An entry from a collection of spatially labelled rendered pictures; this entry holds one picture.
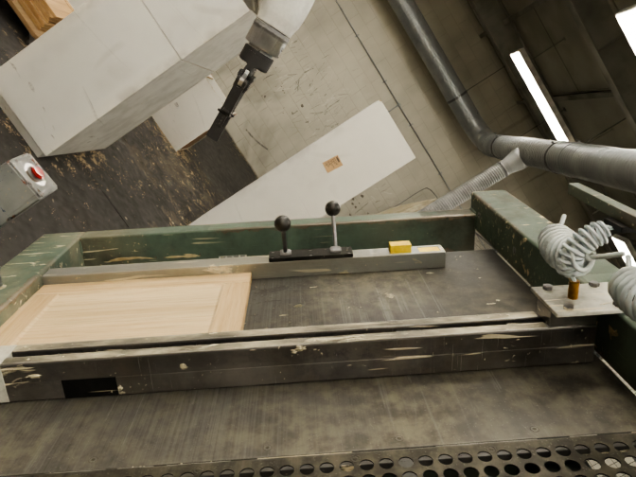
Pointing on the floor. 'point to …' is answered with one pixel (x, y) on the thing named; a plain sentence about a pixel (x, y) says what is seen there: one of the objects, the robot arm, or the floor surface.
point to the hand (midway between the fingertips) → (219, 126)
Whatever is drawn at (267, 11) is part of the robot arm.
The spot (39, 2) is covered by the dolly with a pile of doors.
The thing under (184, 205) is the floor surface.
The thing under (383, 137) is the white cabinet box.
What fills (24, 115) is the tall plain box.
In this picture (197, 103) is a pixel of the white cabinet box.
